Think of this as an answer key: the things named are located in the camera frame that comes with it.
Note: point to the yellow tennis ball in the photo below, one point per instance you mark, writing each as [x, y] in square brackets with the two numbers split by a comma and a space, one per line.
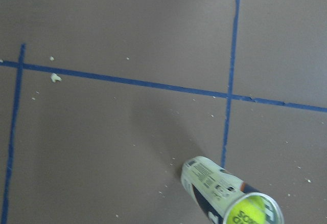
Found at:
[249, 210]

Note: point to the clear tennis ball can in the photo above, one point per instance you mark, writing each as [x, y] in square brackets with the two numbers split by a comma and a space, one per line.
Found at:
[217, 191]

